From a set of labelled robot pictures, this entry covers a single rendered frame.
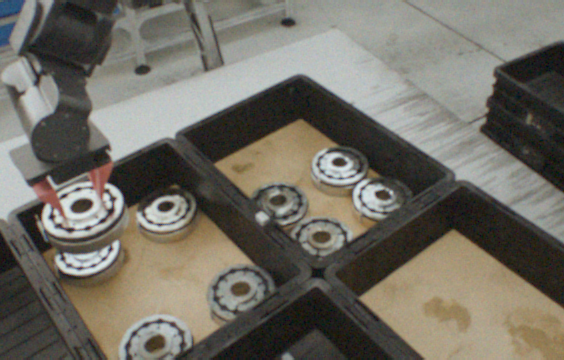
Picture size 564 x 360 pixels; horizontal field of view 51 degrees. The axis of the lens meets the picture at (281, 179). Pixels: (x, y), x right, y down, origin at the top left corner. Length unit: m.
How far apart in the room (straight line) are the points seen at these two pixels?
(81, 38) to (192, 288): 0.46
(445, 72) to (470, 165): 1.62
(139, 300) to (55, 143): 0.40
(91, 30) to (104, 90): 2.31
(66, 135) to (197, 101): 0.95
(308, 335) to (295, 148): 0.42
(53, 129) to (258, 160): 0.60
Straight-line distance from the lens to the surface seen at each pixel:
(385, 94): 1.54
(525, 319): 0.95
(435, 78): 2.90
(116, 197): 0.80
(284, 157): 1.14
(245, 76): 1.61
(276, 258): 0.88
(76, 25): 0.65
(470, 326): 0.92
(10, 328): 1.00
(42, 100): 0.62
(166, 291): 0.96
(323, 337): 0.89
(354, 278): 0.88
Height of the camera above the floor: 1.58
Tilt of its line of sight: 43 degrees down
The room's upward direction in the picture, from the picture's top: 3 degrees counter-clockwise
